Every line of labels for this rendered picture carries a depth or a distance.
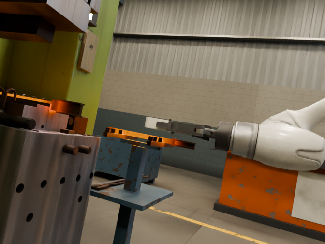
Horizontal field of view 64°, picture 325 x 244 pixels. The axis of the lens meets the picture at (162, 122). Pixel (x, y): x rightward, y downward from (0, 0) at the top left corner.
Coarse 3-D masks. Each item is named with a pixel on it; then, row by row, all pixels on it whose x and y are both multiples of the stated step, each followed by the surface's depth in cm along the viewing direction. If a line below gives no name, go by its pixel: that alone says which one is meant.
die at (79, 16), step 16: (0, 0) 79; (16, 0) 77; (32, 0) 75; (48, 0) 74; (64, 0) 80; (80, 0) 87; (48, 16) 83; (64, 16) 81; (80, 16) 88; (80, 32) 93
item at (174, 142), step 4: (116, 128) 130; (116, 132) 130; (124, 132) 128; (128, 132) 128; (132, 132) 127; (132, 136) 127; (136, 136) 126; (140, 136) 125; (144, 136) 125; (148, 136) 124; (152, 136) 123; (164, 140) 121; (168, 140) 121; (172, 140) 119; (176, 140) 120; (180, 140) 119; (172, 144) 119; (176, 144) 120; (180, 144) 119; (184, 144) 119; (188, 144) 118; (192, 144) 118; (188, 148) 117; (192, 148) 117
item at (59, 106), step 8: (16, 96) 87; (24, 96) 86; (56, 104) 82; (64, 104) 83; (72, 104) 82; (80, 104) 81; (56, 112) 82; (64, 112) 82; (72, 112) 82; (80, 112) 81
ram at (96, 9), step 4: (84, 0) 89; (88, 0) 93; (92, 0) 93; (96, 0) 95; (100, 0) 97; (88, 4) 92; (92, 4) 93; (96, 4) 96; (100, 4) 98; (92, 8) 94; (96, 8) 96; (92, 12) 97; (96, 12) 97
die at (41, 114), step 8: (0, 96) 88; (8, 96) 87; (0, 104) 75; (8, 104) 74; (16, 104) 73; (24, 104) 78; (32, 104) 77; (40, 104) 83; (48, 104) 82; (8, 112) 74; (16, 112) 73; (24, 112) 73; (32, 112) 76; (40, 112) 78; (48, 112) 82; (40, 120) 79; (48, 120) 82; (56, 120) 86; (64, 120) 89; (40, 128) 79; (48, 128) 83; (56, 128) 86; (64, 128) 90
